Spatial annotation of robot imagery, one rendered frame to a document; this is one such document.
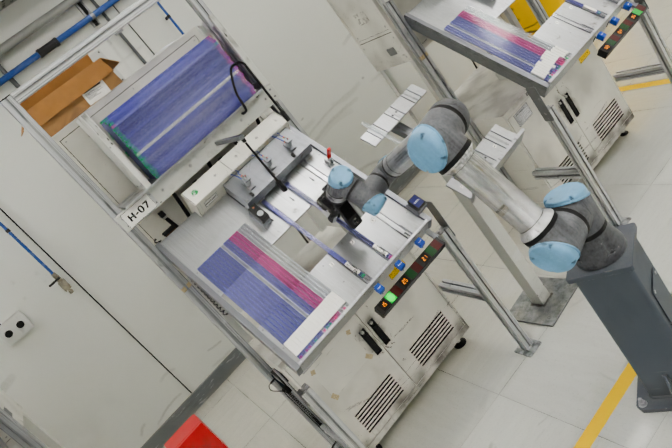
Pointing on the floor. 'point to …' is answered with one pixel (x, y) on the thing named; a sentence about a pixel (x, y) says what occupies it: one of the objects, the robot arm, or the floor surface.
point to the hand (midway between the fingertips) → (336, 219)
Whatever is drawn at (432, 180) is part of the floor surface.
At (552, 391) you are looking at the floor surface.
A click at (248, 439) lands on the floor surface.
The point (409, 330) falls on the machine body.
